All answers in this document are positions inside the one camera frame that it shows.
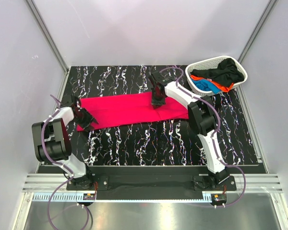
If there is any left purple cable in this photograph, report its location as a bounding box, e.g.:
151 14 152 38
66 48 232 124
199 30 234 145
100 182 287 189
44 94 94 230

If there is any orange t shirt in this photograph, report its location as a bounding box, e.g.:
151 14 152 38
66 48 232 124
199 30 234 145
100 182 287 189
190 75 234 92

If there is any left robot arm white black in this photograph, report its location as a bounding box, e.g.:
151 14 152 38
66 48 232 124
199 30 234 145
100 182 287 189
32 106 98 190

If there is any black t shirt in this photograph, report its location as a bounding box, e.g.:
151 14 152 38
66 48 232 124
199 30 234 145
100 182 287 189
191 58 244 88

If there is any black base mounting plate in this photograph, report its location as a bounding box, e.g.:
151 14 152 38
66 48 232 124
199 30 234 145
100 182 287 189
67 166 237 202

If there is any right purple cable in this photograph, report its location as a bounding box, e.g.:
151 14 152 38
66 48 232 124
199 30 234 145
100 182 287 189
158 67 247 209

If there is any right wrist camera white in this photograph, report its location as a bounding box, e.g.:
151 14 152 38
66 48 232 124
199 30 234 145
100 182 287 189
148 71 175 87

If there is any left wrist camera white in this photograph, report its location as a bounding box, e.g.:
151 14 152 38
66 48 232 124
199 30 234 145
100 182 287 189
60 94 81 108

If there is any pink red t shirt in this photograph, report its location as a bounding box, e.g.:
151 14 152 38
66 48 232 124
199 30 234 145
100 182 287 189
81 92 188 129

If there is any aluminium frame rail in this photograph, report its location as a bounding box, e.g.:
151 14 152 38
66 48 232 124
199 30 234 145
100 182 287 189
23 174 282 193

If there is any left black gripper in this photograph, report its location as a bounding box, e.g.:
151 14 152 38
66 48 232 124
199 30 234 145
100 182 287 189
72 107 97 131

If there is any purple cable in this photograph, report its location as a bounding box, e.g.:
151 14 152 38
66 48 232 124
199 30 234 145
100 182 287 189
158 67 247 209
44 94 94 230

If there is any white plastic laundry basket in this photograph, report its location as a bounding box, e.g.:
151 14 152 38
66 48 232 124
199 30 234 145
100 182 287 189
185 56 248 96

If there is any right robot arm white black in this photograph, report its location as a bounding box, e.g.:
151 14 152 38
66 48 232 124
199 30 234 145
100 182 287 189
151 80 229 190

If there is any blue t shirt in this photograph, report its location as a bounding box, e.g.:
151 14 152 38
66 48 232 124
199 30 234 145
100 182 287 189
193 79 220 94

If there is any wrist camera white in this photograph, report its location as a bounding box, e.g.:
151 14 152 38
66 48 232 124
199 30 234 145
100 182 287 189
148 71 175 87
60 94 81 108

